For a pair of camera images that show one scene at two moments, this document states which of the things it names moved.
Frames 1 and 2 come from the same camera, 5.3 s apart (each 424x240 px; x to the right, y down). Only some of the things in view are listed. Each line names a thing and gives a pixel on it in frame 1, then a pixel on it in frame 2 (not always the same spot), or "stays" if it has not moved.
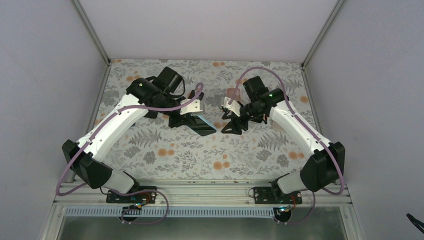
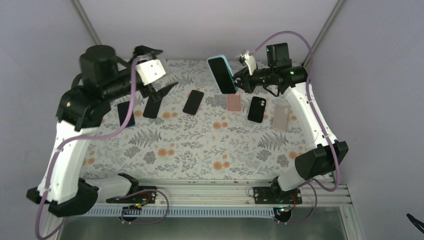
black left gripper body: [173, 122] → [139, 53]
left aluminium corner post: [90, 29] stays
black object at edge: [419, 225] stays
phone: [202, 127] → [223, 75]
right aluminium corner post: [339, 3] stays
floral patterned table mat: [151, 150] stays
